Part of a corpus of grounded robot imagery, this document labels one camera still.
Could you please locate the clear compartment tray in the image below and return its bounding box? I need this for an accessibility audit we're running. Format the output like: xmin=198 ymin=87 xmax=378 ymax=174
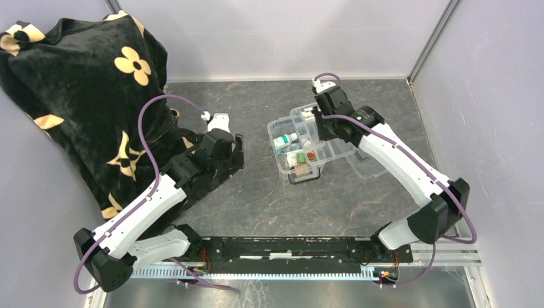
xmin=289 ymin=103 xmax=358 ymax=166

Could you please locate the clear first aid box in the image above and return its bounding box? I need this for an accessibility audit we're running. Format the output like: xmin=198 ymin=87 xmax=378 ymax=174
xmin=267 ymin=116 xmax=324 ymax=185

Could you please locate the green small medicine box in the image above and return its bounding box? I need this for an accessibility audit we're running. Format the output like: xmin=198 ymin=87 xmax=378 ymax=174
xmin=295 ymin=153 xmax=307 ymax=164

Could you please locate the clear box lid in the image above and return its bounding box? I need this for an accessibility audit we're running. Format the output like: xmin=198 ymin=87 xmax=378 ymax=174
xmin=346 ymin=150 xmax=388 ymax=180

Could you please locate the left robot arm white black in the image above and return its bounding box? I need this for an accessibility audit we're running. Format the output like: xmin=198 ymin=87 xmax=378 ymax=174
xmin=74 ymin=128 xmax=244 ymax=292

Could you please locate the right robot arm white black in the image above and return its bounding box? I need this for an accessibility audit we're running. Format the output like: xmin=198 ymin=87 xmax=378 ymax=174
xmin=312 ymin=81 xmax=470 ymax=262

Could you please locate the black blanket with cream flowers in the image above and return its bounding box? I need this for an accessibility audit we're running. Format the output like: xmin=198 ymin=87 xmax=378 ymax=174
xmin=1 ymin=12 xmax=204 ymax=221

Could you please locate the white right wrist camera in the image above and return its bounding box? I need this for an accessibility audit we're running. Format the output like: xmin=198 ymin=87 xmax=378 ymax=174
xmin=312 ymin=80 xmax=337 ymax=95

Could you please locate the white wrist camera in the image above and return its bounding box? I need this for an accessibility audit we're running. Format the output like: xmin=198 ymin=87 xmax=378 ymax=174
xmin=201 ymin=111 xmax=231 ymax=133
xmin=312 ymin=80 xmax=337 ymax=95

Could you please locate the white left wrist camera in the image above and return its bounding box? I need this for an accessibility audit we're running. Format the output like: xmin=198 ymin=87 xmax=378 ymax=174
xmin=201 ymin=111 xmax=231 ymax=133

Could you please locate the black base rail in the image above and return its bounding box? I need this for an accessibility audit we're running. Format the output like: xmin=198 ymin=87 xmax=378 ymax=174
xmin=180 ymin=236 xmax=414 ymax=275

